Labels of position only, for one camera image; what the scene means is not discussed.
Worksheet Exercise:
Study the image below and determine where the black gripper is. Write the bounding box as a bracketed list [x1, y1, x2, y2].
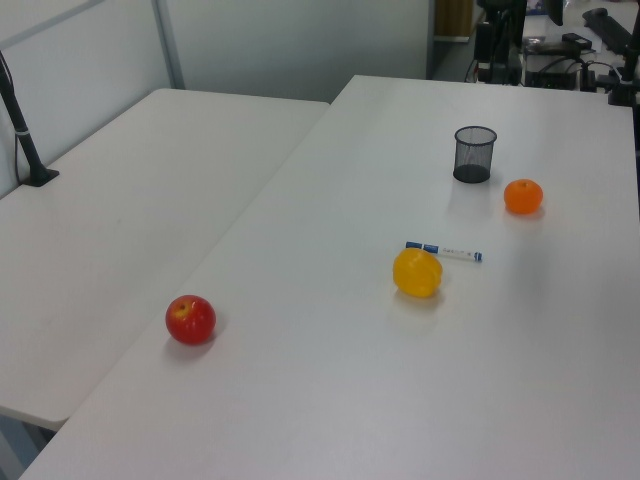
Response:
[473, 0, 528, 85]

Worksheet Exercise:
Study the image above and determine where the white marker with blue cap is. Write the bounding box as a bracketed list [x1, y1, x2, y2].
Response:
[405, 240, 485, 264]

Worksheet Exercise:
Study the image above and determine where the black electronics box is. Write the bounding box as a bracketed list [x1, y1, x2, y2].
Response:
[523, 42, 585, 90]

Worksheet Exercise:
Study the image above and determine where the brown wooden panel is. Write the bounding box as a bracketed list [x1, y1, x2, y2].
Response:
[433, 0, 474, 40]

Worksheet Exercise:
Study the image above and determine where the black mesh pen cup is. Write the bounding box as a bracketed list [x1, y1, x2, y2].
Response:
[452, 125, 498, 184]

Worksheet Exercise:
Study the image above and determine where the black clamp stand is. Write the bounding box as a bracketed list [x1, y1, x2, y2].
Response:
[606, 42, 640, 107]

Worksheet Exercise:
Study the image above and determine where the orange fruit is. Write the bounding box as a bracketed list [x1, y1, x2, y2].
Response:
[503, 178, 545, 216]

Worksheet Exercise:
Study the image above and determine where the yellow bell pepper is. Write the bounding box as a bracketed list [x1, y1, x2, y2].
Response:
[392, 248, 445, 300]

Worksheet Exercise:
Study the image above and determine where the red apple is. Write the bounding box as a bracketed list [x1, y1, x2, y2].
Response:
[165, 294, 218, 346]

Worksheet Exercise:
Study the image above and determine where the black camera pole with base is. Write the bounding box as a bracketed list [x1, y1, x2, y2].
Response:
[0, 49, 61, 188]

